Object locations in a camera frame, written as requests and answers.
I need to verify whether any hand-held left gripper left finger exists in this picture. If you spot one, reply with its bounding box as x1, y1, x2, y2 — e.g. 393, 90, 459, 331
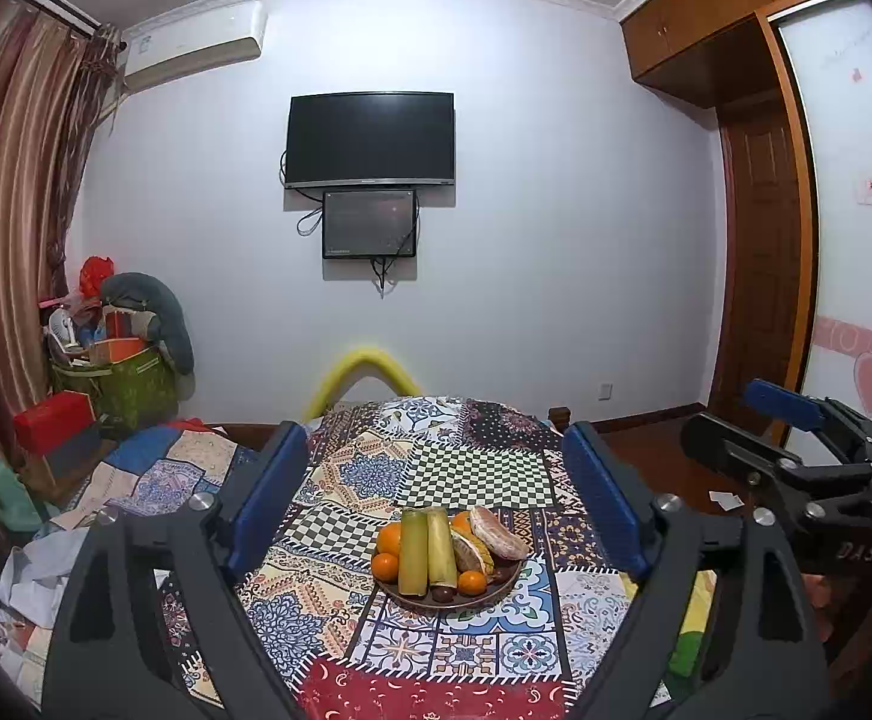
41, 420, 309, 720

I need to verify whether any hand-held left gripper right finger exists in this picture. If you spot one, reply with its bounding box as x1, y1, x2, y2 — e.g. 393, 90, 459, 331
562, 420, 831, 720

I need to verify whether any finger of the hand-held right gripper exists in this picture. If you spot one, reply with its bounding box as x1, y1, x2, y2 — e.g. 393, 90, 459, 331
679, 411, 872, 533
743, 379, 872, 458

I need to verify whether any brown oval plate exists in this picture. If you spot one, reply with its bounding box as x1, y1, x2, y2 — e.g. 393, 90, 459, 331
371, 553, 528, 611

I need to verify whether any short yellow sugarcane piece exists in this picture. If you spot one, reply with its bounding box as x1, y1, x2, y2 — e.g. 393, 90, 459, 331
398, 508, 431, 595

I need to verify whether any long green sugarcane piece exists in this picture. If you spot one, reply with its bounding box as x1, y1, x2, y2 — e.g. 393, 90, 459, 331
425, 508, 458, 588

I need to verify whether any patchwork printed blanket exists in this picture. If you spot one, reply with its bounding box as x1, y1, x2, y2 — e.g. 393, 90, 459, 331
53, 394, 714, 720

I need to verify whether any yellow blanket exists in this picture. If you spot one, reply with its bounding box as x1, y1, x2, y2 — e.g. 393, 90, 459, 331
668, 571, 714, 677

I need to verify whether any white wardrobe sliding door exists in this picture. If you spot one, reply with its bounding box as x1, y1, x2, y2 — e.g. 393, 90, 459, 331
775, 0, 872, 451

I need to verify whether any yellow foam tube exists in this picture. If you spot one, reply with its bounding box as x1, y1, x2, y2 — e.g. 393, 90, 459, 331
302, 341, 423, 421

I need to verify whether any green storage bag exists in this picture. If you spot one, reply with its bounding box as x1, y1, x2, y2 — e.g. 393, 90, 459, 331
49, 341, 178, 432

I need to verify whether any orange cardboard box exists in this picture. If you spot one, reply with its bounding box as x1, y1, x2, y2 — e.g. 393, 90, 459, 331
89, 337, 146, 366

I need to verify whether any grey pillow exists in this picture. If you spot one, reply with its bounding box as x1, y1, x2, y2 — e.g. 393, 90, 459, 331
100, 272, 195, 374

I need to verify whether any red box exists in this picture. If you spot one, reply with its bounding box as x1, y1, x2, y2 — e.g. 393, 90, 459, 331
14, 392, 99, 458

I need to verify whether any pile of white papers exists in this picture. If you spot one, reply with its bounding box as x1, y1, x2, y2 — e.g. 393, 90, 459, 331
0, 523, 93, 695

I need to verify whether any red plastic bag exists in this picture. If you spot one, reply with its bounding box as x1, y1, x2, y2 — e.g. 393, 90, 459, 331
79, 256, 118, 302

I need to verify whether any small black monitor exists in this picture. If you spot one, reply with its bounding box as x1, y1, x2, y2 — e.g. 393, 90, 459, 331
322, 190, 417, 260

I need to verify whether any wooden overhead cabinet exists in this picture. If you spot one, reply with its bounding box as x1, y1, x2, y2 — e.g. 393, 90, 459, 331
619, 0, 864, 110

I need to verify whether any striped brown curtain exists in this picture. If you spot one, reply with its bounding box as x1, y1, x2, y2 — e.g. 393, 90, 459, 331
0, 11, 125, 537

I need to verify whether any white air conditioner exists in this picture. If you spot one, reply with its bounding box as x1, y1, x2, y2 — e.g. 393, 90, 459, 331
122, 1, 268, 96

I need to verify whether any black wall television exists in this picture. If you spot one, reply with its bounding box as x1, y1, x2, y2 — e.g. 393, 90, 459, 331
286, 92, 457, 190

